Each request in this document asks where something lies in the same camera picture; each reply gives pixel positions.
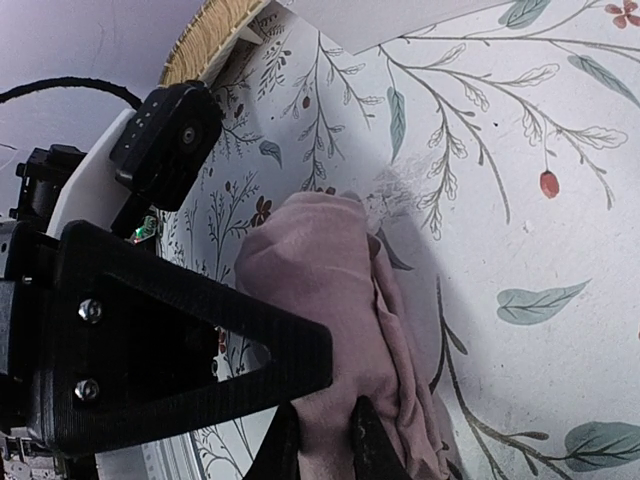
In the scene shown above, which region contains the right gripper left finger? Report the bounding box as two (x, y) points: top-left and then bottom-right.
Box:
(247, 403), (300, 480)

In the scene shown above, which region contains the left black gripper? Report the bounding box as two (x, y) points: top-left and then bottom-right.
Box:
(1, 221), (65, 440)

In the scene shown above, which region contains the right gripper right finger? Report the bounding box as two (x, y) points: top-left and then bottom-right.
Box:
(350, 396), (410, 480)

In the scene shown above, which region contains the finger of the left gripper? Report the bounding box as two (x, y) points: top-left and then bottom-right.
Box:
(29, 221), (333, 455)

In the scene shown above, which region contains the pink and white underwear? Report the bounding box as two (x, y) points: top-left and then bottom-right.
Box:
(235, 193), (449, 479)

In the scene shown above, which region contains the woven bamboo tray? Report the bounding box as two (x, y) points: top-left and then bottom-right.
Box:
(158, 0), (269, 86)

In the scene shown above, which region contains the floral patterned table mat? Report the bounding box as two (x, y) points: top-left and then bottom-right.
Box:
(162, 1), (639, 479)

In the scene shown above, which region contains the white divided organizer box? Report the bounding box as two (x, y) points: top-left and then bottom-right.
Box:
(280, 0), (504, 54)

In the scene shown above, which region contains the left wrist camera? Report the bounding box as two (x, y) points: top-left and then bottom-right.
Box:
(46, 81), (222, 239)

